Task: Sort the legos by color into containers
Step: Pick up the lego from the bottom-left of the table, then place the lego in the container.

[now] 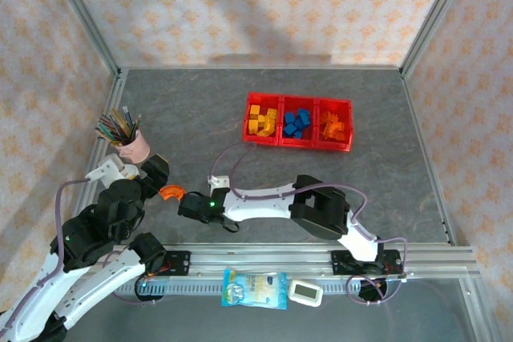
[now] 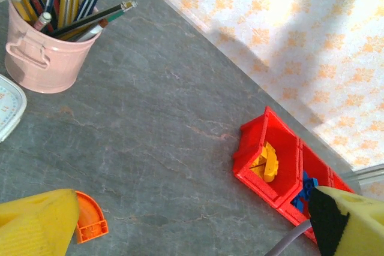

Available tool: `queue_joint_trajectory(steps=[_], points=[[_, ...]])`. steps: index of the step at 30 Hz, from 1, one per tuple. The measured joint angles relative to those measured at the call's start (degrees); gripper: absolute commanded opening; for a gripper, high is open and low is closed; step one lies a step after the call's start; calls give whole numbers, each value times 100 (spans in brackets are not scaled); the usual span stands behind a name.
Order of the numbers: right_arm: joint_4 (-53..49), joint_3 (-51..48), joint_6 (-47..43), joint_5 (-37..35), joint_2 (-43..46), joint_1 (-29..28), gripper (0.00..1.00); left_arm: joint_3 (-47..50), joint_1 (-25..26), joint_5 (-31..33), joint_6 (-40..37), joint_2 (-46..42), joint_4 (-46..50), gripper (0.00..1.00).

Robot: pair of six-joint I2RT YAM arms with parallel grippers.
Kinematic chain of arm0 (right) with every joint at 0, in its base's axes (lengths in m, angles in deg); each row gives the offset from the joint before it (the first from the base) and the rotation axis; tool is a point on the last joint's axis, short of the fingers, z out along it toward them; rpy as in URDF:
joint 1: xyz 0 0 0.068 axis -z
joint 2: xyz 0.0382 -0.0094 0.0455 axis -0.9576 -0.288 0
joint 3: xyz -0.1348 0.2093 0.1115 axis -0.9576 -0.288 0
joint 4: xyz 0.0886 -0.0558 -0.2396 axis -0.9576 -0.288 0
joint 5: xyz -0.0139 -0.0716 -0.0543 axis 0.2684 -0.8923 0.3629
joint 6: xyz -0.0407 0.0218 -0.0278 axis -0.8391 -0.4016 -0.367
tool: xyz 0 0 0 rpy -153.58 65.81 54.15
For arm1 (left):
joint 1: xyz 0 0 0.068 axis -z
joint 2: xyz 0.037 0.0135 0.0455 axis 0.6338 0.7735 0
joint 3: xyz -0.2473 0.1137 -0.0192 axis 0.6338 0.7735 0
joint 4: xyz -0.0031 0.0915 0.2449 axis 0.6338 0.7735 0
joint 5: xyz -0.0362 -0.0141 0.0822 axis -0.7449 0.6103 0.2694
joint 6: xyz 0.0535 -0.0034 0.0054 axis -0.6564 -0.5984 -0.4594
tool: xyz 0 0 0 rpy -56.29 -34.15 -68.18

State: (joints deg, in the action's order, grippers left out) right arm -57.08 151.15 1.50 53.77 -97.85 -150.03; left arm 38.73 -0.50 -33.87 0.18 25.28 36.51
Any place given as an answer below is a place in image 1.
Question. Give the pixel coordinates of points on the orange arch lego piece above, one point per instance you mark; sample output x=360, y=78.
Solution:
x=334, y=132

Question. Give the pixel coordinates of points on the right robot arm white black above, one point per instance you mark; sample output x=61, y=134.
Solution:
x=256, y=206

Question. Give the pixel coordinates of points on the white digital timer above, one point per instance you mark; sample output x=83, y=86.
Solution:
x=304, y=293

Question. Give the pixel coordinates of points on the grey colored pencil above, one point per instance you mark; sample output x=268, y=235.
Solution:
x=137, y=123

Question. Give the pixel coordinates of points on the orange long ladder lego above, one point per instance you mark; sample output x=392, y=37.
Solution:
x=328, y=117

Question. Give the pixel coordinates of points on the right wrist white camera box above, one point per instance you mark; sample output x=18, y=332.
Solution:
x=218, y=181

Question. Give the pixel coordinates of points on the orange curved lego piece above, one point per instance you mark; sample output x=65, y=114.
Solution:
x=171, y=190

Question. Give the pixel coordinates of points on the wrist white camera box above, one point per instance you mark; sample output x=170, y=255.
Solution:
x=218, y=181
x=108, y=167

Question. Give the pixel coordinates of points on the orange rectangular lego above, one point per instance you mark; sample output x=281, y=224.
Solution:
x=340, y=122

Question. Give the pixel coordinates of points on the blue colored pencil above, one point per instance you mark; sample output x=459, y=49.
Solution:
x=128, y=119

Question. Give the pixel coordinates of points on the yellow lego brick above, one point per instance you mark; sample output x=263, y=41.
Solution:
x=271, y=114
x=263, y=121
x=254, y=111
x=267, y=131
x=253, y=125

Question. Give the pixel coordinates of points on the blue snack packet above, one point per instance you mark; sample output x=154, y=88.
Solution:
x=254, y=288

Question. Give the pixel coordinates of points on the green colored pencil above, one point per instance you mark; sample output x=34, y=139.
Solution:
x=106, y=131

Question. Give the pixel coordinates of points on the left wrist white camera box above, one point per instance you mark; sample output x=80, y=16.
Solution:
x=108, y=167

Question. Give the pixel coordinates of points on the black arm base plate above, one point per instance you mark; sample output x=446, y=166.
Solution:
x=340, y=262
x=178, y=262

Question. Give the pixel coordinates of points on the aluminium frame post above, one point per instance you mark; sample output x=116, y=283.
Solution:
x=86, y=17
x=435, y=17

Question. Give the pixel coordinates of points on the blue lego brick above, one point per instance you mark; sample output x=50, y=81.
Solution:
x=289, y=130
x=289, y=117
x=299, y=133
x=303, y=115

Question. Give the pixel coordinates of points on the aluminium table edge rail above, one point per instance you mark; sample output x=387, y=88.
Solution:
x=260, y=67
x=417, y=117
x=115, y=97

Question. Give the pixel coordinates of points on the aluminium mounting rail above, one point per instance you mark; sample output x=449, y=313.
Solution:
x=260, y=258

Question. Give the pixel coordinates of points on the pink pencil cup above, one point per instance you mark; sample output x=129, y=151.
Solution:
x=136, y=146

